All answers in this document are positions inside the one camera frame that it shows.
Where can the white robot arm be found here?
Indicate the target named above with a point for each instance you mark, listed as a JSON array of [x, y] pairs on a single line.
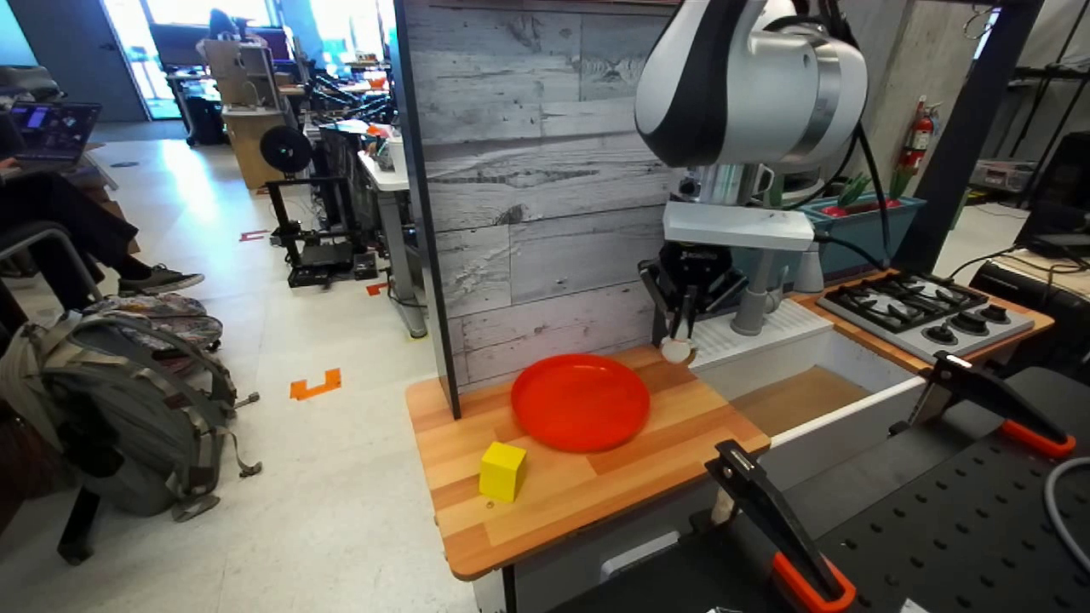
[[748, 83]]

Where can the white toy sink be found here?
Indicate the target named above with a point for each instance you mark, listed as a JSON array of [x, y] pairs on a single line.
[[798, 372]]

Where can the laptop computer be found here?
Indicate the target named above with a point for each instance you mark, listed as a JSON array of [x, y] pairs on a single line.
[[50, 135]]

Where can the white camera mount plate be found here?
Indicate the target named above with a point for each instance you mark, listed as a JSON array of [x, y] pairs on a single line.
[[738, 226]]

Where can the toy stove top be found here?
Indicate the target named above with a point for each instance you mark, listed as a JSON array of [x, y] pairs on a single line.
[[924, 316]]

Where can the grey wood backdrop panel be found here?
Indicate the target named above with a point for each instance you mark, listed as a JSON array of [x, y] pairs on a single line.
[[536, 191]]

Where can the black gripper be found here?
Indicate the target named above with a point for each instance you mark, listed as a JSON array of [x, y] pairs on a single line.
[[688, 280]]

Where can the small white doll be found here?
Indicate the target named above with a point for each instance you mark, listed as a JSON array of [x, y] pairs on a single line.
[[674, 350]]

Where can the red round plate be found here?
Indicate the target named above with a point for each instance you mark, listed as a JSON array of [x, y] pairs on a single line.
[[581, 402]]

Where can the yellow block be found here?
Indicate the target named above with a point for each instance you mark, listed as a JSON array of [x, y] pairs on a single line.
[[502, 469]]

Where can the seated person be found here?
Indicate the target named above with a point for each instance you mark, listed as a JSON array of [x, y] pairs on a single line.
[[54, 195]]

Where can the black orange clamp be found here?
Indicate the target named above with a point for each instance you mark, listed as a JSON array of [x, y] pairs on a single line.
[[800, 575], [955, 381]]

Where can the black pegboard panel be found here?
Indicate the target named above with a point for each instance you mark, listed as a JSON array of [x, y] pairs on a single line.
[[932, 518]]

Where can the grey backpack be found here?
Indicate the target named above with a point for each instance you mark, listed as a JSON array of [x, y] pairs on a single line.
[[133, 398]]

